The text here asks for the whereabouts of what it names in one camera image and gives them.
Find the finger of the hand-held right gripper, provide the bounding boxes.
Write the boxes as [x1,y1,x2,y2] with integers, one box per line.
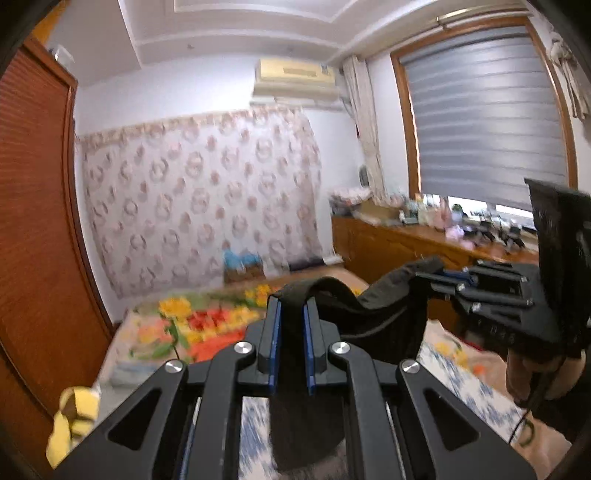
[416,261,530,285]
[428,281,533,320]

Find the stack of papers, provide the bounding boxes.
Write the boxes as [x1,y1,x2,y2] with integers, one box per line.
[330,187,371,216]

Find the thin gripper cable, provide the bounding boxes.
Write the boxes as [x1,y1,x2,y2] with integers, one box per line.
[508,364,555,446]

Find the yellow plush toy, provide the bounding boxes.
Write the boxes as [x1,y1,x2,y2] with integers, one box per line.
[46,387,101,468]

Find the small brown box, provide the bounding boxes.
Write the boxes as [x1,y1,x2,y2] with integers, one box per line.
[225,265,265,283]

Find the wooden cabinet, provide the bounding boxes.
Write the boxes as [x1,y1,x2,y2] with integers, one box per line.
[331,213,542,334]

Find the beige window curtain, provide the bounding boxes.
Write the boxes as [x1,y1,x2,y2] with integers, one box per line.
[342,55,387,200]

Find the person's right hand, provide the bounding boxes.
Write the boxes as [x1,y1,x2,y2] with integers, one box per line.
[505,350,585,408]

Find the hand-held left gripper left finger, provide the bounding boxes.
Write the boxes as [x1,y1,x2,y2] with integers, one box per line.
[52,296,283,480]

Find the open cardboard box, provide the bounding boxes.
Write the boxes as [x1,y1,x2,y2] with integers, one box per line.
[358,200,403,225]

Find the wall air conditioner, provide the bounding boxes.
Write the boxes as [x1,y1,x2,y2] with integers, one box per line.
[252,58,341,105]

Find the blue plastic bag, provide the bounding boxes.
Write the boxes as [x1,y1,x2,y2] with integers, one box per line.
[224,249,262,271]

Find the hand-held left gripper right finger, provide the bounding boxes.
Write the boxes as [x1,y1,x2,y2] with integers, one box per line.
[302,296,540,480]

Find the black pants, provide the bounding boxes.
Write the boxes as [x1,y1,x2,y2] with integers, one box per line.
[268,256,447,472]

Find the ring-patterned sheer curtain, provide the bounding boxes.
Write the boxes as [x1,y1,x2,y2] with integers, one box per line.
[76,108,325,299]

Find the blue floral sheet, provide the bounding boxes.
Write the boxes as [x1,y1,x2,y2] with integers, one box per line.
[194,342,514,480]

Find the wooden window frame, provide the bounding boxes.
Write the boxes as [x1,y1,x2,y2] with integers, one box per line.
[390,15,581,205]

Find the brown louvred wardrobe door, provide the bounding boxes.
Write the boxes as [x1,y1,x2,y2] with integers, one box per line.
[0,37,115,477]

